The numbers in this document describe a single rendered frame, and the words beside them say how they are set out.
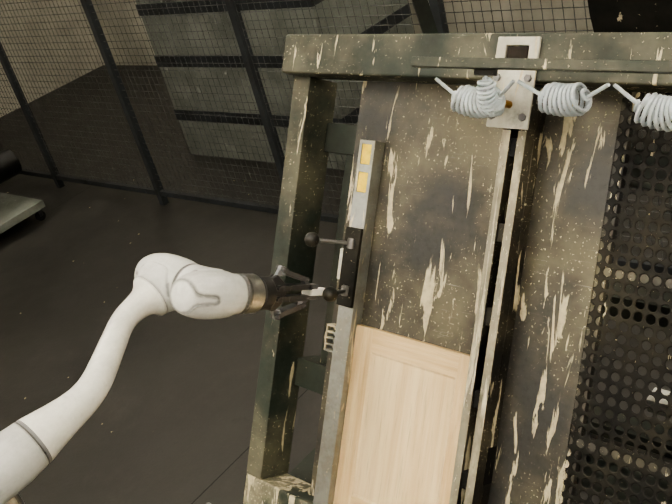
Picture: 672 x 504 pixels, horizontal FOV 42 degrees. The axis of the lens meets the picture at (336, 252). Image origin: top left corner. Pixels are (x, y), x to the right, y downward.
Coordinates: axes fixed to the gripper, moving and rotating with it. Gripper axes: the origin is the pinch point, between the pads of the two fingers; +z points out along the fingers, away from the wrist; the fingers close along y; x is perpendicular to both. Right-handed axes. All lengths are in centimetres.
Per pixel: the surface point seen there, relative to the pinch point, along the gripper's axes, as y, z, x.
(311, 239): -12.1, 0.7, -4.3
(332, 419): 33.6, 12.2, 0.2
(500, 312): -3.9, 9.1, 45.7
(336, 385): 24.7, 12.2, 0.0
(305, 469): 58, 31, -24
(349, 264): -6.6, 11.2, 0.0
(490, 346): 3.8, 8.9, 44.6
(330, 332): 12.1, 13.2, -5.2
